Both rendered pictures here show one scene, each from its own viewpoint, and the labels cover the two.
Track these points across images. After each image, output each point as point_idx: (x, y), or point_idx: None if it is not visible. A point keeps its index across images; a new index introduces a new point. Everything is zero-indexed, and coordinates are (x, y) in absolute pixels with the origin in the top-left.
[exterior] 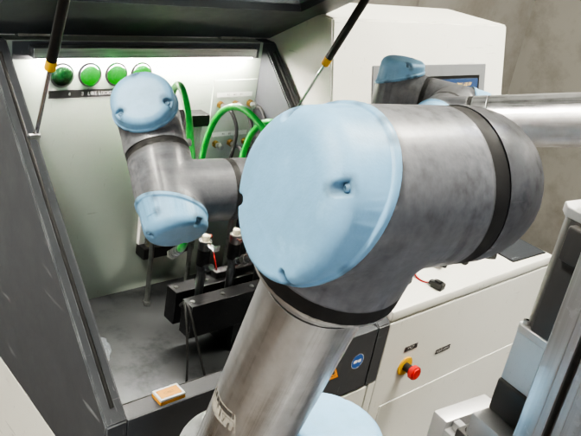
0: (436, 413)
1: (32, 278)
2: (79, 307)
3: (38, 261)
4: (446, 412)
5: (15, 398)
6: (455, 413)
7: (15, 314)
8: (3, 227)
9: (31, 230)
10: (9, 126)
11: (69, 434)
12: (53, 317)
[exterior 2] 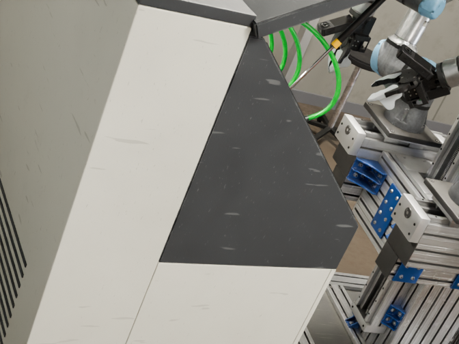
0: (360, 133)
1: (287, 183)
2: (335, 178)
3: (302, 169)
4: (359, 130)
5: (219, 279)
6: (360, 128)
7: (246, 219)
8: (245, 167)
9: (298, 153)
10: (287, 94)
11: (308, 254)
12: (311, 195)
